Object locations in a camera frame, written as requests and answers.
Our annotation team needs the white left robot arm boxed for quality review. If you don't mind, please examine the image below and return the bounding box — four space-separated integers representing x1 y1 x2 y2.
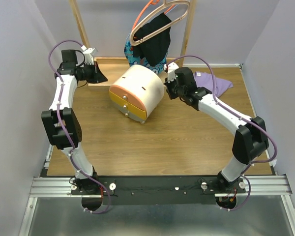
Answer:
41 47 108 195

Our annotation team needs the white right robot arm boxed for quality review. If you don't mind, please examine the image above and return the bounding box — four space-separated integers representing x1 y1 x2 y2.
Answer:
164 63 269 193

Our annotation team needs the wooden clothes rack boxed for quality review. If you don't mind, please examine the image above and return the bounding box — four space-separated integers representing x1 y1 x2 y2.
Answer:
68 0 198 87

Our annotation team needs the purple folded cloth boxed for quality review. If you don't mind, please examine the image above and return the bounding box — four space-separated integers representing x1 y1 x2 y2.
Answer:
193 71 233 97

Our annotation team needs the black hanging garment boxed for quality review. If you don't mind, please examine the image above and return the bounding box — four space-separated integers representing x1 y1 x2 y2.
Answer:
132 13 172 66

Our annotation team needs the blue shark print cloth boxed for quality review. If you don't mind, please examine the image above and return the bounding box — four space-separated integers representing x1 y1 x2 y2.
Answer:
124 35 167 74

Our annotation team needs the pink clothes hanger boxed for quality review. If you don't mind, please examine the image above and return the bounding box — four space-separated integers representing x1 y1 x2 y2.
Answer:
128 0 191 47

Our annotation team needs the orange clothes hanger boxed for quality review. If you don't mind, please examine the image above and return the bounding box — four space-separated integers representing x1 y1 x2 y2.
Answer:
132 0 159 29

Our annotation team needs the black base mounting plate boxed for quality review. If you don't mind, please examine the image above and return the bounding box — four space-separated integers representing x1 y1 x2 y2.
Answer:
71 175 246 206

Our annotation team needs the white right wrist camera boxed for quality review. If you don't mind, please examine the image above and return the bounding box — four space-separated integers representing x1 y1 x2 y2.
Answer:
163 62 179 83

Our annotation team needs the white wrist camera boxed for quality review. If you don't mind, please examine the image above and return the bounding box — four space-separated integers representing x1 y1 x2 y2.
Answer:
81 45 98 65
163 62 179 83

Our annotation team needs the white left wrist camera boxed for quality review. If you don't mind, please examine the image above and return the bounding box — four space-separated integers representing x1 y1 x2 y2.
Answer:
81 45 98 65

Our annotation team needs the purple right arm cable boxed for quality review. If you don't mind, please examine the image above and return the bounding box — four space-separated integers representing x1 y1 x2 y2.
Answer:
164 55 278 212

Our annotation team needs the aluminium frame rail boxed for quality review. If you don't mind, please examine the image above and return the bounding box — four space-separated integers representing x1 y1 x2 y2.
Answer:
29 176 292 198

